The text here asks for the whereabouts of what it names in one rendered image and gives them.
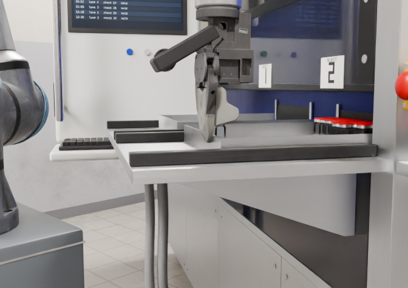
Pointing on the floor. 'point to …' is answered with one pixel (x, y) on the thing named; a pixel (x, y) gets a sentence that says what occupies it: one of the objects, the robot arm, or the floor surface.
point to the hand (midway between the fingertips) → (204, 135)
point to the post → (389, 144)
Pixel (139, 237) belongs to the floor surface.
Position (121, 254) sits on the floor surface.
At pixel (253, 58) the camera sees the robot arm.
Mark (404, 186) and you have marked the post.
